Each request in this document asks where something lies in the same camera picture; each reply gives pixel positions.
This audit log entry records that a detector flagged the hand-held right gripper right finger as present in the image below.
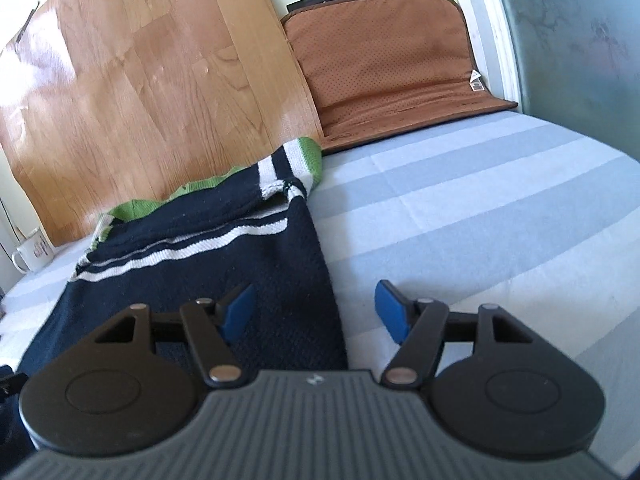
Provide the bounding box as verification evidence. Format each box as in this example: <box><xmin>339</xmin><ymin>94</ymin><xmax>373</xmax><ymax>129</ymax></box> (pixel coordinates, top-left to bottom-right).
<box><xmin>377</xmin><ymin>281</ymin><xmax>546</xmax><ymax>387</ymax></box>

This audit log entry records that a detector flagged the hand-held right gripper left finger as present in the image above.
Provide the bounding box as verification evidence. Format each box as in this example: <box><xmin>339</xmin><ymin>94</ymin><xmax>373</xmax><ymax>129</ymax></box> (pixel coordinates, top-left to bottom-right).
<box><xmin>94</xmin><ymin>283</ymin><xmax>256</xmax><ymax>388</ymax></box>

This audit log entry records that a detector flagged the navy green knit sweater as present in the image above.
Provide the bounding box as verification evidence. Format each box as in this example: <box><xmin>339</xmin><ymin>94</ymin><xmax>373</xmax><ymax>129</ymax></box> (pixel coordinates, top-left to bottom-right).
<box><xmin>15</xmin><ymin>136</ymin><xmax>349</xmax><ymax>376</ymax></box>

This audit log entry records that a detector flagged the blue white striped bed sheet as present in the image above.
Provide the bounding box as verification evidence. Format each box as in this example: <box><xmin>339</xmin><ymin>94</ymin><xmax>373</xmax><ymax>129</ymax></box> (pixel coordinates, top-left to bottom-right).
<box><xmin>0</xmin><ymin>110</ymin><xmax>640</xmax><ymax>461</ymax></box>

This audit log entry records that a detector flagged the white enamel mug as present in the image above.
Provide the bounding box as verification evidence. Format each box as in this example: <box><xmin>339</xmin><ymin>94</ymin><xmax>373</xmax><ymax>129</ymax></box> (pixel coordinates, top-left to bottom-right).
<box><xmin>11</xmin><ymin>226</ymin><xmax>55</xmax><ymax>273</ymax></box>

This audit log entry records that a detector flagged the wood-pattern vinyl sheet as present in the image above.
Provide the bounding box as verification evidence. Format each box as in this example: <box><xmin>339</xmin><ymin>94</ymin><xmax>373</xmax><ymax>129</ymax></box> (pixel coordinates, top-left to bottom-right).
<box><xmin>0</xmin><ymin>0</ymin><xmax>326</xmax><ymax>248</ymax></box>

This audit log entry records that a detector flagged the brown perforated seat cushion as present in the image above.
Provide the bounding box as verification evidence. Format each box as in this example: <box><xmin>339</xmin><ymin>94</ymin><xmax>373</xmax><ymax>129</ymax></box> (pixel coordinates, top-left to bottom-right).
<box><xmin>280</xmin><ymin>0</ymin><xmax>518</xmax><ymax>156</ymax></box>

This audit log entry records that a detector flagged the frosted glass door pane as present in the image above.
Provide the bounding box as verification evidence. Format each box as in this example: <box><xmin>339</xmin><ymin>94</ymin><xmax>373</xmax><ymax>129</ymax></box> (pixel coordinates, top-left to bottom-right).
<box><xmin>492</xmin><ymin>0</ymin><xmax>640</xmax><ymax>161</ymax></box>

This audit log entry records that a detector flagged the white door frame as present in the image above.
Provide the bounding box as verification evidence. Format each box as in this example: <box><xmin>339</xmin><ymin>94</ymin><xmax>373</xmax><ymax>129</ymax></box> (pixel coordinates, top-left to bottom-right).
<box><xmin>450</xmin><ymin>0</ymin><xmax>523</xmax><ymax>103</ymax></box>

